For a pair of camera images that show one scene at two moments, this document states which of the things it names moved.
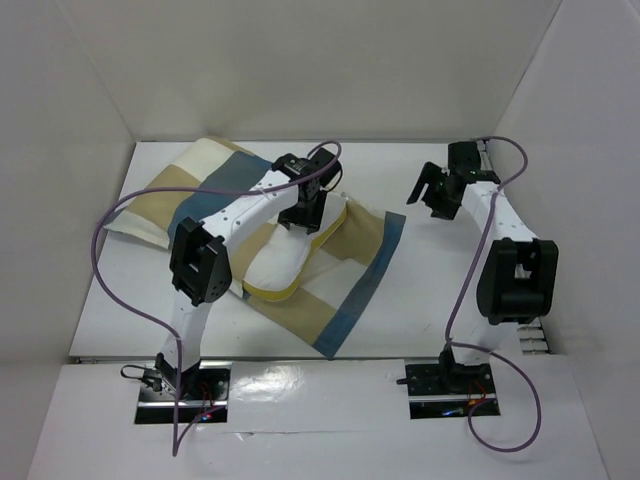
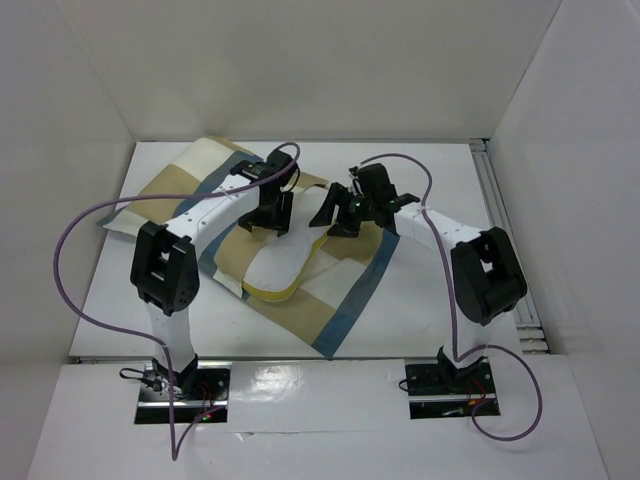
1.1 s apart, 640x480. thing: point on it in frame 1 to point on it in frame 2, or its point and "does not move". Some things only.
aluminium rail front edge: (152, 360) does not move
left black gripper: (310, 220) to (277, 221)
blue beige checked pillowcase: (319, 313) does not move
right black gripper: (439, 190) to (347, 211)
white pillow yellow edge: (276, 270) does not move
